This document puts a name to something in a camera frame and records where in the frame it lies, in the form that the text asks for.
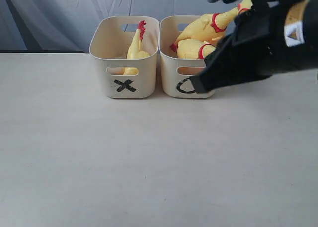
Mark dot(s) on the cream bin marked O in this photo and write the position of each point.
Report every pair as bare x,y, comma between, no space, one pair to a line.
175,72

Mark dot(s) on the broken yellow rubber chicken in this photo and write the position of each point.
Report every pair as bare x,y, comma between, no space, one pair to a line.
135,50

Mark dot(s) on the blue backdrop curtain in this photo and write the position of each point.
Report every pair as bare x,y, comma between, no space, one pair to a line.
70,24

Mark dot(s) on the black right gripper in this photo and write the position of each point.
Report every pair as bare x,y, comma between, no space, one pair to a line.
274,37

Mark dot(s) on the cream bin marked X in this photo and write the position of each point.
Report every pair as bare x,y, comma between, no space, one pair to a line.
121,78

